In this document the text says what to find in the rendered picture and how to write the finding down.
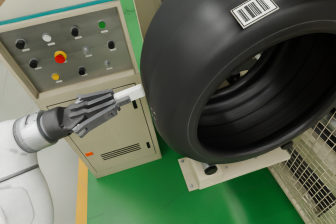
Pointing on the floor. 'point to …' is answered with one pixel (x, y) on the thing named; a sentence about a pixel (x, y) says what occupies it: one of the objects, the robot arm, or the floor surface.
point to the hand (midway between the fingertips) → (129, 94)
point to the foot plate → (192, 185)
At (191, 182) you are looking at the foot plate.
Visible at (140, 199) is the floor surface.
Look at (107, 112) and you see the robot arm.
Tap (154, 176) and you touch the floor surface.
